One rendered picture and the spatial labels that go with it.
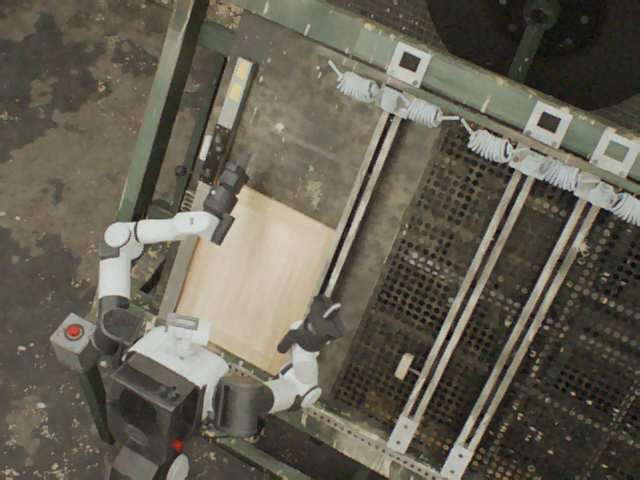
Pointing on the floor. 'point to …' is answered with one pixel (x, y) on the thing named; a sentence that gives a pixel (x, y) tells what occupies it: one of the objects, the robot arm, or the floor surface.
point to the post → (92, 387)
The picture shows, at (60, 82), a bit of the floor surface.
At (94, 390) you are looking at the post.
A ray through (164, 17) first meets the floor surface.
